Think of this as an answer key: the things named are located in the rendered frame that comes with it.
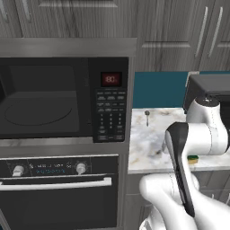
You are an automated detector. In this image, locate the grey wood cupboard door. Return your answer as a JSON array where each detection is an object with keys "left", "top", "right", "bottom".
[
  {"left": 136, "top": 0, "right": 216, "bottom": 73},
  {"left": 0, "top": 0, "right": 23, "bottom": 39},
  {"left": 199, "top": 0, "right": 230, "bottom": 73},
  {"left": 14, "top": 0, "right": 139, "bottom": 39}
]

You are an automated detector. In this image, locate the silver oven door handle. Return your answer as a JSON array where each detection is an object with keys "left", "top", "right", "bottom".
[{"left": 0, "top": 176, "right": 113, "bottom": 191}]

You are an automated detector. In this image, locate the white oven knob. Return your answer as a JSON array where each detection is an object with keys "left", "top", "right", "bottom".
[
  {"left": 75, "top": 162, "right": 88, "bottom": 175},
  {"left": 12, "top": 164, "right": 25, "bottom": 178}
]

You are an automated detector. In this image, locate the yellow and green sponge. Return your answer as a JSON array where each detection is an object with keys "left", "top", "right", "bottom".
[{"left": 187, "top": 154, "right": 199, "bottom": 165}]

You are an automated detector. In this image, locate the black toaster oven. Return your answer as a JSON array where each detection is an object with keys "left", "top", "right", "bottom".
[{"left": 182, "top": 73, "right": 230, "bottom": 133}]

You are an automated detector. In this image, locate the silver cupboard handle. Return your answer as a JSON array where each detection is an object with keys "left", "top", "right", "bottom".
[
  {"left": 21, "top": 0, "right": 31, "bottom": 22},
  {"left": 194, "top": 5, "right": 208, "bottom": 59},
  {"left": 208, "top": 5, "right": 224, "bottom": 59}
]

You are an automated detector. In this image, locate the stainless steel appliance housing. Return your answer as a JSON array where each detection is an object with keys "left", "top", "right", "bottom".
[{"left": 0, "top": 37, "right": 138, "bottom": 230}]

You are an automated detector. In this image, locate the black built-in oven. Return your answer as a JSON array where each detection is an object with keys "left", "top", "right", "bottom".
[{"left": 0, "top": 154, "right": 120, "bottom": 230}]

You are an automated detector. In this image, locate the black open microwave oven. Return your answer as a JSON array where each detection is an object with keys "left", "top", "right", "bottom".
[{"left": 0, "top": 57, "right": 129, "bottom": 144}]

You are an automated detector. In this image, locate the grey wood base cupboard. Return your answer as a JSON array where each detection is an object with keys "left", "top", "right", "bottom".
[{"left": 123, "top": 169, "right": 230, "bottom": 230}]

